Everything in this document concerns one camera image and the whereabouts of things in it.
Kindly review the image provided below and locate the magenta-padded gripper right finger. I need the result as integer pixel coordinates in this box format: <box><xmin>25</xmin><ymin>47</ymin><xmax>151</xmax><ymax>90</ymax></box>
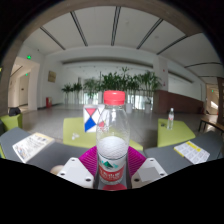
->
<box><xmin>126</xmin><ymin>146</ymin><xmax>168</xmax><ymax>190</ymax></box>

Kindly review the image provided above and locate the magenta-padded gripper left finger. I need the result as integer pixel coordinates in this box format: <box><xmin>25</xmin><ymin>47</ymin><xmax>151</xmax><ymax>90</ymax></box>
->
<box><xmin>56</xmin><ymin>145</ymin><xmax>101</xmax><ymax>190</ymax></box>

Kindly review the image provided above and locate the clear water bottle red cap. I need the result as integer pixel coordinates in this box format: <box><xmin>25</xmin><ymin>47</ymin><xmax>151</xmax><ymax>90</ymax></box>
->
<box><xmin>95</xmin><ymin>89</ymin><xmax>131</xmax><ymax>191</ymax></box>

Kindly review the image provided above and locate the flat round red coaster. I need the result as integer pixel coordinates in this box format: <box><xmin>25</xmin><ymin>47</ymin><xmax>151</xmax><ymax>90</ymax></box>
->
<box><xmin>101</xmin><ymin>183</ymin><xmax>128</xmax><ymax>192</ymax></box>

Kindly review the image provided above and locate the large lime green table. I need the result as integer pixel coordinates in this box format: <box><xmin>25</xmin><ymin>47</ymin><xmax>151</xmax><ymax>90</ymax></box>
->
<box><xmin>62</xmin><ymin>116</ymin><xmax>144</xmax><ymax>152</ymax></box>

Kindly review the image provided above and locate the small lime green table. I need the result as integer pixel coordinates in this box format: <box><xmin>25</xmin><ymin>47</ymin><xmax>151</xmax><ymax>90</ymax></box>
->
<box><xmin>156</xmin><ymin>118</ymin><xmax>197</xmax><ymax>148</ymax></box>

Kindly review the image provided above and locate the yellow white leaflet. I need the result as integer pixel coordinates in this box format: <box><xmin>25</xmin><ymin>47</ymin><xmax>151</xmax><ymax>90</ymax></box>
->
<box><xmin>173</xmin><ymin>140</ymin><xmax>211</xmax><ymax>165</ymax></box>

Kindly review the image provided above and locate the colourful printed magazine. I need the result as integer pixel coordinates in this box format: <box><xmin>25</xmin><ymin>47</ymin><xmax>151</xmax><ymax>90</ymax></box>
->
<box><xmin>12</xmin><ymin>132</ymin><xmax>56</xmax><ymax>164</ymax></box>

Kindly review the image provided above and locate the red blue white cube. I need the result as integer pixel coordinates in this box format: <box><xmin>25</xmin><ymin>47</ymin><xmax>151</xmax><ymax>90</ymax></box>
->
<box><xmin>83</xmin><ymin>104</ymin><xmax>107</xmax><ymax>133</ymax></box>

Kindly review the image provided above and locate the small clear plastic bottle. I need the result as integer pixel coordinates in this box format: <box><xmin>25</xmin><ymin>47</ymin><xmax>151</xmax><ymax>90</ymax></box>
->
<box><xmin>166</xmin><ymin>107</ymin><xmax>175</xmax><ymax>131</ymax></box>

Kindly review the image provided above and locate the red fire extinguisher cabinet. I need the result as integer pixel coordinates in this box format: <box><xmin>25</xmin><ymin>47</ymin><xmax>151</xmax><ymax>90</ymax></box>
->
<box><xmin>45</xmin><ymin>96</ymin><xmax>53</xmax><ymax>109</ymax></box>

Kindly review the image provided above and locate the lime green chair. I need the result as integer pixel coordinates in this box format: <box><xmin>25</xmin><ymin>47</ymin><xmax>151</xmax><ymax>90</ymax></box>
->
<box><xmin>0</xmin><ymin>113</ymin><xmax>24</xmax><ymax>132</ymax></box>

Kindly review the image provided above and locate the wooden bench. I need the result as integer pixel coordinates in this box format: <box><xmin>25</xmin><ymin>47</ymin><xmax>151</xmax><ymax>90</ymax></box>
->
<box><xmin>199</xmin><ymin>114</ymin><xmax>224</xmax><ymax>134</ymax></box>

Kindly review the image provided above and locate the black backpack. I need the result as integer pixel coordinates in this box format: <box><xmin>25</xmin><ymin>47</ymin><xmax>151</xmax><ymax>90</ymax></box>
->
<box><xmin>7</xmin><ymin>106</ymin><xmax>22</xmax><ymax>117</ymax></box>

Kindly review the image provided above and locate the group of potted green plants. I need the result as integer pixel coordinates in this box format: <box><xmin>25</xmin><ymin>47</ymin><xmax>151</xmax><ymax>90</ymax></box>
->
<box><xmin>60</xmin><ymin>67</ymin><xmax>163</xmax><ymax>105</ymax></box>

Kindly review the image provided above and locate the brown wall plaque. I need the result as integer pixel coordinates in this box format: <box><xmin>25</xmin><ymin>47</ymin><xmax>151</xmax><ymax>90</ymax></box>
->
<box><xmin>47</xmin><ymin>70</ymin><xmax>57</xmax><ymax>83</ymax></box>

